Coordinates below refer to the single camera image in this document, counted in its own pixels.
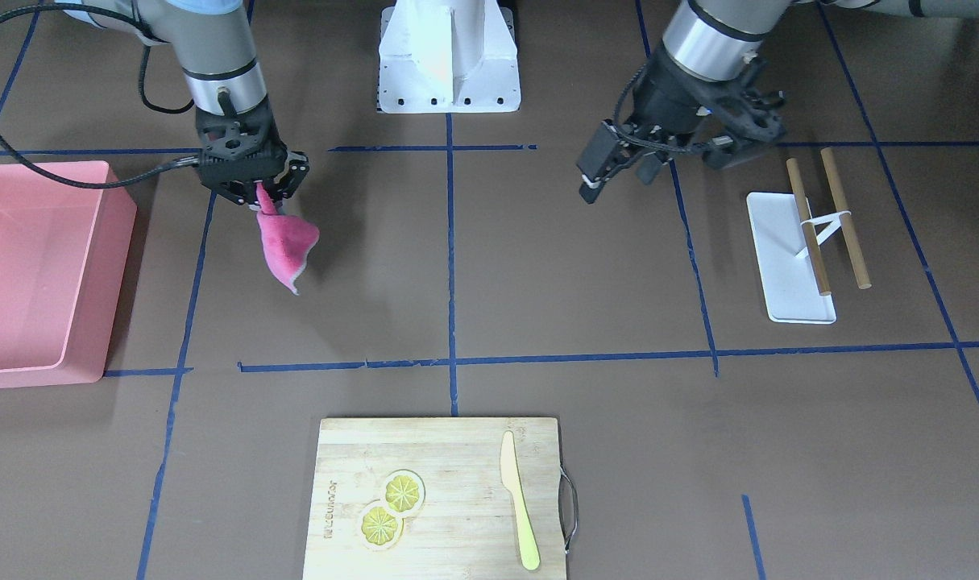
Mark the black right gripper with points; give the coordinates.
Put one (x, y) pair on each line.
(296, 170)

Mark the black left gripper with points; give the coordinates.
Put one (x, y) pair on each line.
(665, 98)

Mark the pink cleaning cloth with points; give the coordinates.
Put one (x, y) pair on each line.
(286, 242)

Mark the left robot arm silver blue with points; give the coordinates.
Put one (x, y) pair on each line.
(713, 40)

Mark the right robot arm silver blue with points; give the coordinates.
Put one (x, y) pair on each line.
(212, 41)

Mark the white rack tray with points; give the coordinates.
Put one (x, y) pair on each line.
(787, 278)

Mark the pink plastic bin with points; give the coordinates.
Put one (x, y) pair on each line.
(63, 253)

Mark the wooden rack rod front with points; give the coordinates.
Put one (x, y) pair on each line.
(810, 236)

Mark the wooden rack rod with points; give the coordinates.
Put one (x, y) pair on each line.
(810, 236)
(847, 226)

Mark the wooden rack rod back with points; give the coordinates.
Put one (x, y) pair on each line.
(847, 226)

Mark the lemon slice far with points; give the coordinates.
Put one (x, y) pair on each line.
(404, 493)

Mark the lemon slice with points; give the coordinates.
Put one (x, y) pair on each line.
(379, 528)
(404, 493)

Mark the yellow plastic knife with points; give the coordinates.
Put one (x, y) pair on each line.
(510, 477)

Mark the lemon slice near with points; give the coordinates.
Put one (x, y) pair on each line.
(379, 528)

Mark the wooden cutting board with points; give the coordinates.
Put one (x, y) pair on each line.
(465, 528)

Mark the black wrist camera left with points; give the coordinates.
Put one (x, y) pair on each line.
(751, 119)

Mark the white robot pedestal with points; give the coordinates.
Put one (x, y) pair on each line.
(448, 57)

